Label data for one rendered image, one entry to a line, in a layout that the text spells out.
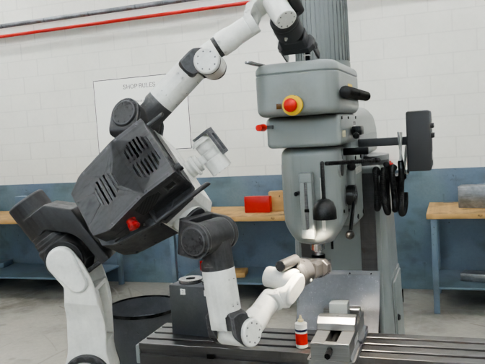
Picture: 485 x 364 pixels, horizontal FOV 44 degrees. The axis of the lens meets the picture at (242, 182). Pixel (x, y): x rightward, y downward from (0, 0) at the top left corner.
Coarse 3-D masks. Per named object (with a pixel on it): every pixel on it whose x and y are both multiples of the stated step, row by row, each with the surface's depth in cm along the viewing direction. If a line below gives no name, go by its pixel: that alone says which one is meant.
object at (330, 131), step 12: (276, 120) 192; (288, 120) 191; (300, 120) 190; (312, 120) 188; (324, 120) 187; (336, 120) 186; (348, 120) 200; (276, 132) 193; (288, 132) 191; (300, 132) 190; (312, 132) 189; (324, 132) 188; (336, 132) 186; (348, 132) 199; (276, 144) 193; (288, 144) 192; (300, 144) 191; (312, 144) 190; (324, 144) 188; (336, 144) 187
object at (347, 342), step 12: (324, 312) 209; (360, 312) 208; (360, 324) 208; (324, 336) 193; (336, 336) 195; (348, 336) 191; (360, 336) 205; (312, 348) 188; (324, 348) 187; (336, 348) 185; (348, 348) 184; (360, 348) 196; (312, 360) 188; (324, 360) 187; (336, 360) 186; (348, 360) 185
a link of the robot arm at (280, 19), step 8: (264, 0) 178; (272, 0) 176; (280, 0) 175; (288, 0) 177; (296, 0) 177; (264, 8) 181; (272, 8) 175; (280, 8) 173; (288, 8) 173; (296, 8) 179; (272, 16) 175; (280, 16) 173; (288, 16) 174; (296, 16) 175; (272, 24) 183; (280, 24) 175; (288, 24) 176; (296, 24) 181; (280, 32) 182; (288, 32) 182
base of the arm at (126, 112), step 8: (120, 104) 178; (128, 104) 177; (136, 104) 176; (112, 112) 179; (120, 112) 177; (128, 112) 176; (136, 112) 175; (112, 120) 179; (120, 120) 176; (128, 120) 175; (136, 120) 175; (112, 128) 178; (120, 128) 176; (160, 128) 186
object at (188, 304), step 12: (192, 276) 230; (180, 288) 222; (192, 288) 219; (180, 300) 222; (192, 300) 220; (204, 300) 218; (180, 312) 223; (192, 312) 221; (204, 312) 218; (180, 324) 223; (192, 324) 221; (204, 324) 219; (204, 336) 219
